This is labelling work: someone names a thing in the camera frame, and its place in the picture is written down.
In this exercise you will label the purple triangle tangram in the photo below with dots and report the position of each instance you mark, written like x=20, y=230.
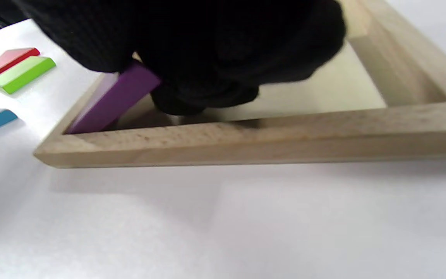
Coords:
x=118, y=99

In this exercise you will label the wooden square tray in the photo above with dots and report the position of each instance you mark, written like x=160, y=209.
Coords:
x=285, y=135

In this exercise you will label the green square tangram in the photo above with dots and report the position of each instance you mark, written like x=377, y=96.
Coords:
x=21, y=73

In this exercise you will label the person's right hand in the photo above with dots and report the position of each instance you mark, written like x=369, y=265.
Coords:
x=207, y=46

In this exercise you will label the red triangle tangram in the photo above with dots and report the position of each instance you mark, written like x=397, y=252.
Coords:
x=2, y=64

